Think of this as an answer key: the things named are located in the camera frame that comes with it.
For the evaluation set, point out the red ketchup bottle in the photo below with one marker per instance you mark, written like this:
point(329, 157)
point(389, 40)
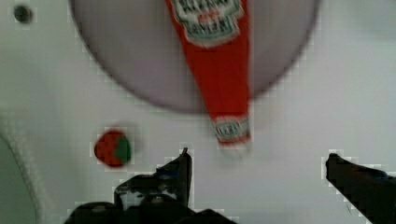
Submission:
point(214, 35)

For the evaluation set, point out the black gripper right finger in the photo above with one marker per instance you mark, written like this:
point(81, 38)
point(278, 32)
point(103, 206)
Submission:
point(371, 191)

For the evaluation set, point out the grey round plate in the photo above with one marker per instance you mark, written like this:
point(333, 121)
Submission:
point(135, 43)

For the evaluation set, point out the red toy strawberry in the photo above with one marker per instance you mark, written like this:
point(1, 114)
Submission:
point(113, 148)

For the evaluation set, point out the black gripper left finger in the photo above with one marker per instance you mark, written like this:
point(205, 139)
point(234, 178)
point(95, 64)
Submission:
point(171, 180)

